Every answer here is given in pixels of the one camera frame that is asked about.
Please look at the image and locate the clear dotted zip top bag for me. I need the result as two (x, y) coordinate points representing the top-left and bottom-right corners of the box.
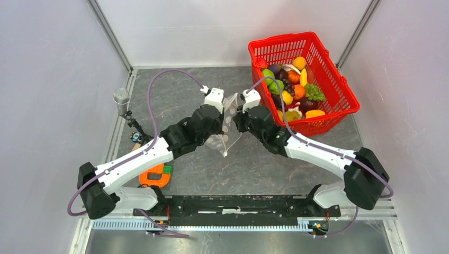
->
(205, 93), (242, 157)

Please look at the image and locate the yellow orange lemon fruit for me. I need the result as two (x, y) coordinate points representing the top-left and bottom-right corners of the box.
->
(292, 56), (307, 70)

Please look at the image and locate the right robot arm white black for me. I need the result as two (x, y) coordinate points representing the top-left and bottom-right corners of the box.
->
(232, 106), (393, 216)

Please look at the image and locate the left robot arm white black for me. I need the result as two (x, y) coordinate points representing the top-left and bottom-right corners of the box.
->
(75, 104), (223, 220)

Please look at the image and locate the purple eggplant top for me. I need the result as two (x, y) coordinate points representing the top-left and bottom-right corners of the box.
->
(267, 63), (282, 75)

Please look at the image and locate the dark eggplant lower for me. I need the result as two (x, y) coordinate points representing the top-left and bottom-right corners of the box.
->
(271, 94), (283, 110)

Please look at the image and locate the yellow green pepper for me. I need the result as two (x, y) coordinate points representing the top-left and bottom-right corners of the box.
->
(284, 111), (302, 122)

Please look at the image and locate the green wrinkled cabbage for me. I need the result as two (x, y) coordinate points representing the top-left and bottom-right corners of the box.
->
(267, 79), (284, 95)

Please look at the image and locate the yellow lemon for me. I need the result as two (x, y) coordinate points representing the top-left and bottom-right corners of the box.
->
(282, 90), (294, 106)

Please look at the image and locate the dark purple grape bunch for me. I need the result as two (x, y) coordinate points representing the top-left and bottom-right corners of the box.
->
(282, 79), (295, 97)

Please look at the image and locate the green apple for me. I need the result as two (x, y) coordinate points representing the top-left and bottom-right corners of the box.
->
(261, 68), (275, 86)

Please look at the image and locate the dark red plum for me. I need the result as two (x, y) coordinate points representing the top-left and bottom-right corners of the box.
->
(299, 97), (319, 113)

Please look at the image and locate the orange tangerine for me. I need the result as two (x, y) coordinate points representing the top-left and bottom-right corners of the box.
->
(293, 84), (306, 101)

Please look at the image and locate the yellow orange mango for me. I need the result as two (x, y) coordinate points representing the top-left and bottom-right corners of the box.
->
(305, 110), (326, 119)

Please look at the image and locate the orange pumpkin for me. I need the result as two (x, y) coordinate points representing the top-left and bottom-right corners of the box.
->
(288, 70), (301, 85)

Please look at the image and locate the red apple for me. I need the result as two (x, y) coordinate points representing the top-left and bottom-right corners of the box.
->
(254, 57), (268, 70)

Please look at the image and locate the green small block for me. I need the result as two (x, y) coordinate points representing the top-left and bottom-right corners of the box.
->
(163, 165), (173, 175)

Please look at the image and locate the yellow banana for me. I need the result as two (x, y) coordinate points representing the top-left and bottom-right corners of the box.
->
(300, 68), (308, 87)

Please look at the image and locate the orange letter e toy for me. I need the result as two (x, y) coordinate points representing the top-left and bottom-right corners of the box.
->
(139, 164), (172, 188)

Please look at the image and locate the red plastic basket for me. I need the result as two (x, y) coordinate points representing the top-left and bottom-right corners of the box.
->
(248, 32), (360, 137)

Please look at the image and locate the grey microphone on stand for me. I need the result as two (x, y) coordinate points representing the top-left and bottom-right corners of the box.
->
(113, 88), (152, 145)

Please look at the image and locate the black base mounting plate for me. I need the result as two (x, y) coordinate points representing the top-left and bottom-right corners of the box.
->
(146, 195), (341, 226)

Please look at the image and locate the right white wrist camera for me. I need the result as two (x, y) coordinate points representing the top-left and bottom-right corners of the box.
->
(241, 89), (261, 113)

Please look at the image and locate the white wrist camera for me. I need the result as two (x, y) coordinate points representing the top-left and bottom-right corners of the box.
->
(241, 89), (261, 113)
(200, 86), (225, 114)

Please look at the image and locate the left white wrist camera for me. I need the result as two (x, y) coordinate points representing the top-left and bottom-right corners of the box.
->
(200, 86), (225, 114)

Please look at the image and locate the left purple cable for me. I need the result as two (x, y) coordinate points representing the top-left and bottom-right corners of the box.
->
(67, 69), (208, 216)

